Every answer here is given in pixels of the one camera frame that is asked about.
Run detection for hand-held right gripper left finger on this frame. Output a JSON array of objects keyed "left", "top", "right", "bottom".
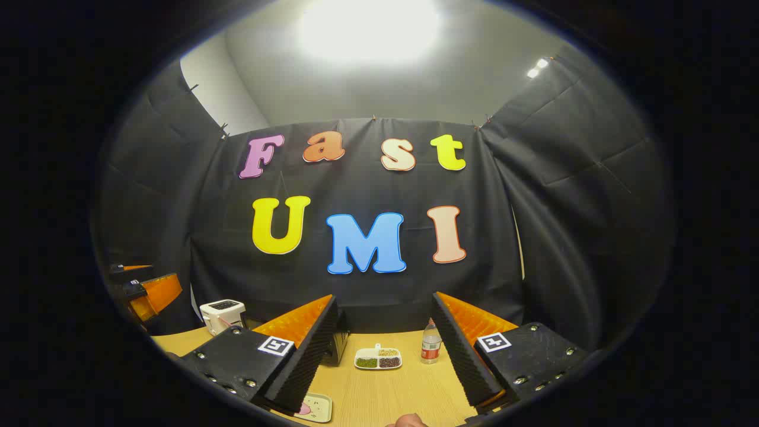
[{"left": 178, "top": 295, "right": 340, "bottom": 415}]

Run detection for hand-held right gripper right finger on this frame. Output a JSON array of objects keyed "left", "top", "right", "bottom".
[{"left": 430, "top": 291, "right": 589, "bottom": 416}]

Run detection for black electric oven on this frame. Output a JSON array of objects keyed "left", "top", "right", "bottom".
[{"left": 323, "top": 308, "right": 351, "bottom": 367}]

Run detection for cream square plate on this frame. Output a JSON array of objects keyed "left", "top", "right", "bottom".
[{"left": 294, "top": 393, "right": 333, "bottom": 423}]

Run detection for clear plastic water bottle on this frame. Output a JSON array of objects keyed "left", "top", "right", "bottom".
[{"left": 421, "top": 318, "right": 442, "bottom": 364}]

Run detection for white divided dish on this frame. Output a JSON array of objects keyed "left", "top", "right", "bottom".
[{"left": 354, "top": 343, "right": 403, "bottom": 371}]

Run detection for white toaster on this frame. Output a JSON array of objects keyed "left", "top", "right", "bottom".
[{"left": 200, "top": 299, "right": 248, "bottom": 337}]

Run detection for large ceiling light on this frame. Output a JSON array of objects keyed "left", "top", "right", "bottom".
[{"left": 296, "top": 0, "right": 442, "bottom": 63}]

